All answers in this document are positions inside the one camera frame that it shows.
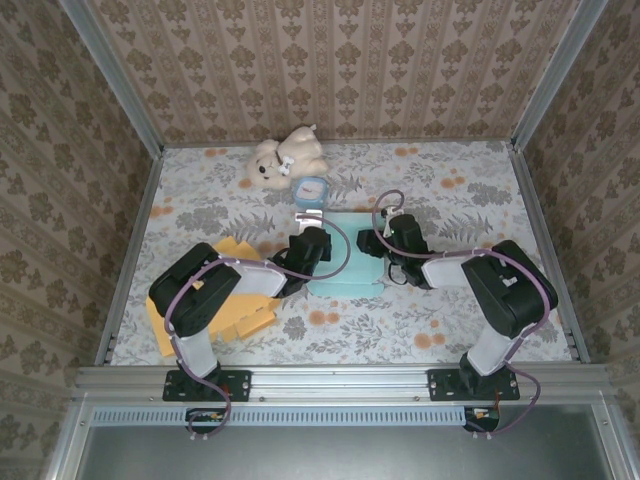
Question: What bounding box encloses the orange paper box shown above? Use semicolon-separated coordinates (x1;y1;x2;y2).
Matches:
145;235;281;359

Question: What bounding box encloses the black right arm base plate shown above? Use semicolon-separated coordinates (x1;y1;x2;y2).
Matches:
427;368;521;403

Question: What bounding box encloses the black connector board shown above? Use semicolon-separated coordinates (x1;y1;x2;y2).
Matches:
185;407;227;435
462;405;501;434

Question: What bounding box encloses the aluminium corner post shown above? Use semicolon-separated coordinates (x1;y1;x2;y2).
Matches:
510;0;610;151
57;0;165;157

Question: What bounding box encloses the cream plush dog toy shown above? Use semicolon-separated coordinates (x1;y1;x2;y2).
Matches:
243;124;330;190

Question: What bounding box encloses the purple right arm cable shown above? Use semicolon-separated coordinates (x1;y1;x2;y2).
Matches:
372;189;560;441

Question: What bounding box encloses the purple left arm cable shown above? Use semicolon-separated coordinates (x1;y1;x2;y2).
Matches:
164;217;354;444

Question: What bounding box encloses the small blue square box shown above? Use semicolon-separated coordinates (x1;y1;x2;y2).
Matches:
292;175;329;211

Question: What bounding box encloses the light blue paper box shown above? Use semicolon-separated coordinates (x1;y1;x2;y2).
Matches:
305;210;389;299

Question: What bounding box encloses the grey slotted cable duct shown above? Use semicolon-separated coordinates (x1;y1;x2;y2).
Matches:
92;405;469;427

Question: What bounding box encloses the grey metal panel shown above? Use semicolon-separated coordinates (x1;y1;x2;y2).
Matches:
74;404;619;480

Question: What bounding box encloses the aluminium front rail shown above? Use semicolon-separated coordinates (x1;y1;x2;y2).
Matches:
74;364;614;401

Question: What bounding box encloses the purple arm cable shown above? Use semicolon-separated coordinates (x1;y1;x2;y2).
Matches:
372;189;560;441
164;217;354;444

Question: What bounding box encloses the aluminium side rail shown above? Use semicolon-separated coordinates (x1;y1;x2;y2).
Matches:
94;147;166;369
509;143;592;365

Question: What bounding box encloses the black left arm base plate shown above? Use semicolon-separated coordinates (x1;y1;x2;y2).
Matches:
162;368;252;403

